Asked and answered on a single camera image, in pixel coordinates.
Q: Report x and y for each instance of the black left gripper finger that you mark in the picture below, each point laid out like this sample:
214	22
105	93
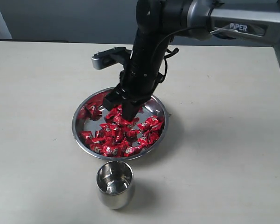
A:
111	100

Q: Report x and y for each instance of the round steel plate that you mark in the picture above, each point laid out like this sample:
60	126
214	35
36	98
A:
153	107

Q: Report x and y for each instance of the steel cup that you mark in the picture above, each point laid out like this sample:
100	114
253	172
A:
115	182

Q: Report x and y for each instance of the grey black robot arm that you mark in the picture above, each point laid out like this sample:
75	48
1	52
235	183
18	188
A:
159	21

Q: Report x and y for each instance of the red wrapped candy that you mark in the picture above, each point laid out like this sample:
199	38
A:
130	151
120	121
153	122
93	110
87	137
97	148
111	151

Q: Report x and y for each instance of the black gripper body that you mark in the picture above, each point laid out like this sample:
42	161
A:
140	77

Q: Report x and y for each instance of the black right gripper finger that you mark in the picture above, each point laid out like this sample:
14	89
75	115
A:
130	108

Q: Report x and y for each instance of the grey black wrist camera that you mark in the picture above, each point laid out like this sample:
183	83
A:
111	57

